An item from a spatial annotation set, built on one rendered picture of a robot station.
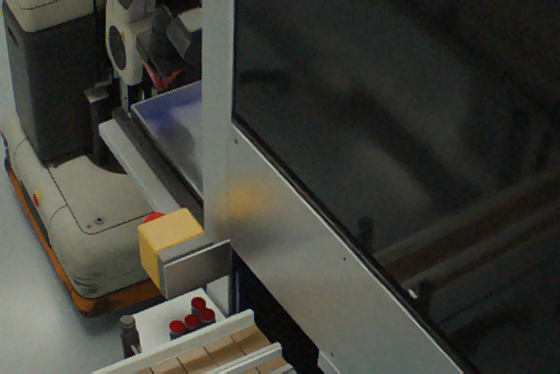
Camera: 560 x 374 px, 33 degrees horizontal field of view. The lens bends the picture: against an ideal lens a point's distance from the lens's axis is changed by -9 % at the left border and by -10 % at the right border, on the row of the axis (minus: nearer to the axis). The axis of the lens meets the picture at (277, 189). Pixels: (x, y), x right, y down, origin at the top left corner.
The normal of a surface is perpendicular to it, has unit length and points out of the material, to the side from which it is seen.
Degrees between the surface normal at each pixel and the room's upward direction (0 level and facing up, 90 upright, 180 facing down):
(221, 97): 90
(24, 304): 0
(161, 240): 0
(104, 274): 90
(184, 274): 90
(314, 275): 90
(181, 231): 0
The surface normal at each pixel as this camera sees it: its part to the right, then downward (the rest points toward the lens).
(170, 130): 0.03, -0.74
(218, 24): -0.85, 0.33
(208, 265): 0.53, 0.58
